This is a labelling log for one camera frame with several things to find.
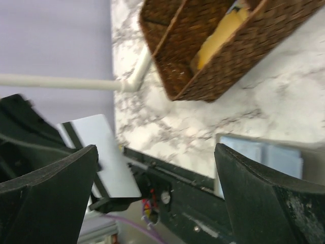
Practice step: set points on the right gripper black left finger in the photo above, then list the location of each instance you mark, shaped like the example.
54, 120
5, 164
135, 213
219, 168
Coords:
48, 205

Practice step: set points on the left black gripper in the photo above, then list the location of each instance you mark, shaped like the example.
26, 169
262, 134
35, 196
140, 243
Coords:
22, 125

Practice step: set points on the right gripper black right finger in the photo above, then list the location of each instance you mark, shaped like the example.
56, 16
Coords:
267, 206

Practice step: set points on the grey card holder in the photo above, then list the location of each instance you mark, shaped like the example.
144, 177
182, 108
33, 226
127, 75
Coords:
275, 155

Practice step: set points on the silver card with stripe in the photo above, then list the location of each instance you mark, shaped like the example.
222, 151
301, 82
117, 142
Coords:
116, 179

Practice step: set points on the gold card with stripe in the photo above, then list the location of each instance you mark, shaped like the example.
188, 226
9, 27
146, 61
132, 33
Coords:
227, 26

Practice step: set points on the woven brown divided basket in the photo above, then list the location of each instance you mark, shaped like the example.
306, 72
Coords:
175, 31

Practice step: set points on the white PVC pipe frame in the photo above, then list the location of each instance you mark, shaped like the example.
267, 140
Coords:
130, 85

